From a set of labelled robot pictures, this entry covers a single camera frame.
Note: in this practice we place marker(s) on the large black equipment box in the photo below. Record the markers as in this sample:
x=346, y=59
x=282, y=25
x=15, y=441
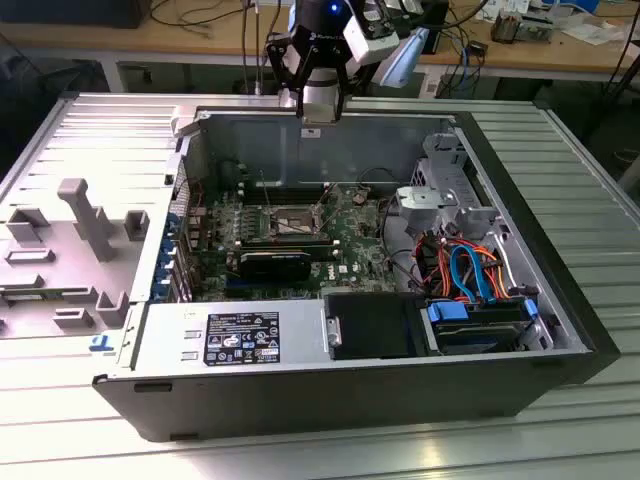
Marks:
x=75, y=12

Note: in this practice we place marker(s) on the green motherboard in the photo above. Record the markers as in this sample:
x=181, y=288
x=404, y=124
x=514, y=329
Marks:
x=360, y=250

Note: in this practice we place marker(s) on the green RAM stick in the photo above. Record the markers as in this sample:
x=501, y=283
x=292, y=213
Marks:
x=22, y=298

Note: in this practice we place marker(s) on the grey plastic parts rack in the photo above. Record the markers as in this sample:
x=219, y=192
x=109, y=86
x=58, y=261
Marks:
x=85, y=215

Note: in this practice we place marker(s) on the round coin battery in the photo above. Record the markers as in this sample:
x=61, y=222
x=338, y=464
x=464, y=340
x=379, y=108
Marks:
x=358, y=197

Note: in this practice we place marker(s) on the small blue plastic clip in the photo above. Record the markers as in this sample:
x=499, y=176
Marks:
x=97, y=342

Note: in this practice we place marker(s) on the wooden desk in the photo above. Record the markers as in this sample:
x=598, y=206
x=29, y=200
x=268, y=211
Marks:
x=75, y=42

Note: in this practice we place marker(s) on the black RAM slot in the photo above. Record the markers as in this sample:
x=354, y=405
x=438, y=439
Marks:
x=287, y=242
x=322, y=253
x=295, y=198
x=295, y=187

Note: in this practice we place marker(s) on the small black upright box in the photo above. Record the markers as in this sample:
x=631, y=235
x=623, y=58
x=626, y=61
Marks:
x=440, y=25

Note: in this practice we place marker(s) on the small black adapter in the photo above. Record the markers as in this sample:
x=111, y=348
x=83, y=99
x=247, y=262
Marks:
x=477, y=48

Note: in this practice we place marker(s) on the hard disk in blue carrier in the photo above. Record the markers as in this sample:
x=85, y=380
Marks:
x=470, y=335

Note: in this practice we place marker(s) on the white papers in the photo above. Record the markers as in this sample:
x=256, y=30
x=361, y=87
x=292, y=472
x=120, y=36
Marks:
x=590, y=32

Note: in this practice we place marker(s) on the CPU socket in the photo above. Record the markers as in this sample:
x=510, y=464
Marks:
x=295, y=222

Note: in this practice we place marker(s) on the black drive bay box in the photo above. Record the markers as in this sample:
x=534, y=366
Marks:
x=370, y=325

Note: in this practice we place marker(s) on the silver metal drive cage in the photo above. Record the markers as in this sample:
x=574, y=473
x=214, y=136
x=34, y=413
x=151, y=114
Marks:
x=445, y=170

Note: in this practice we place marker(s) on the black graphics card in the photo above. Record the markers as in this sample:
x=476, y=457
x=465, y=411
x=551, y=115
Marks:
x=272, y=267

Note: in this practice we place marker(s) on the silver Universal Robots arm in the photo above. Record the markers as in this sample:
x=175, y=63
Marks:
x=407, y=55

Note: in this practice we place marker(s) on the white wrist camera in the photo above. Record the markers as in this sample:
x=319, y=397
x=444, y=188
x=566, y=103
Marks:
x=372, y=45

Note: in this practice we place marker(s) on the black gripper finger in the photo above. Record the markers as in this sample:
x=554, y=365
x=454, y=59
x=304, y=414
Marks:
x=273, y=62
x=344, y=85

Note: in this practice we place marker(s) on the black and silver PC case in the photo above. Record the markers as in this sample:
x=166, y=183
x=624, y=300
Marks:
x=300, y=400

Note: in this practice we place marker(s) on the silver power supply unit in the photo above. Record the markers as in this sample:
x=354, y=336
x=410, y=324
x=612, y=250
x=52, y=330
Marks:
x=165, y=335

